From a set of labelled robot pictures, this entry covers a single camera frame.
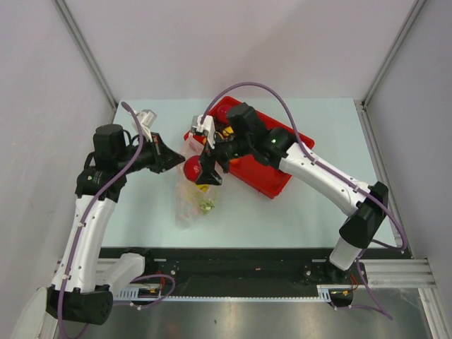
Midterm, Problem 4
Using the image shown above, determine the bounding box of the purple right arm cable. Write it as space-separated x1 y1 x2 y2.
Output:
201 82 409 251

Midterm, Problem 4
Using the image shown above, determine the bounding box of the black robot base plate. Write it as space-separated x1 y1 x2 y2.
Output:
102 246 368 308

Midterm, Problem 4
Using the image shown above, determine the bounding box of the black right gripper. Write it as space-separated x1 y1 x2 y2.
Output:
196 126 253 186

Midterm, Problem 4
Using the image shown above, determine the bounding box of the clear pink-dotted zip bag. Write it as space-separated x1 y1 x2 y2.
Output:
174 135 220 230

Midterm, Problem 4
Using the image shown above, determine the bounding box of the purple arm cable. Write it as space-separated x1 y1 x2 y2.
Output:
58 101 149 339
201 82 409 251

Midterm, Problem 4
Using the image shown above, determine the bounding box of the red plastic tray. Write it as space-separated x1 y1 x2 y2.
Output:
183 95 316 200

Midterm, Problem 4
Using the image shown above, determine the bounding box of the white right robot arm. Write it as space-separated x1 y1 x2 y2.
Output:
190 103 388 283

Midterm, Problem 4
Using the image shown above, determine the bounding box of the straight yellow banana bunch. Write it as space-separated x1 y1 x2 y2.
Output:
220 126 234 139

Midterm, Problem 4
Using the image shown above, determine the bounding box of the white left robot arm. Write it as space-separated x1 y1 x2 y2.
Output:
46 124 185 325

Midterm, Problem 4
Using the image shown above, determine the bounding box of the white cable duct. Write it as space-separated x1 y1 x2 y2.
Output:
116 285 333 303

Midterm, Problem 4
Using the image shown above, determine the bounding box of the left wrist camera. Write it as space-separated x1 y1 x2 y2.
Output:
136 109 157 133

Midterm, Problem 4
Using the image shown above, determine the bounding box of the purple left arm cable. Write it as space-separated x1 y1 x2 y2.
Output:
58 101 149 339

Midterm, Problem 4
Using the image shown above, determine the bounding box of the red pomegranate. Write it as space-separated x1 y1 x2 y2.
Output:
216 105 232 123

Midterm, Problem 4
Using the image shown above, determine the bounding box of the green celery stalk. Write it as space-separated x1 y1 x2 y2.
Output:
188 185 217 214

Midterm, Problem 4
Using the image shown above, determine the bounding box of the red apple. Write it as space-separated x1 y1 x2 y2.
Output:
183 155 203 184

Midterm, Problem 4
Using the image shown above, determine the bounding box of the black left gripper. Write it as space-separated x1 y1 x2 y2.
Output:
117 132 184 174

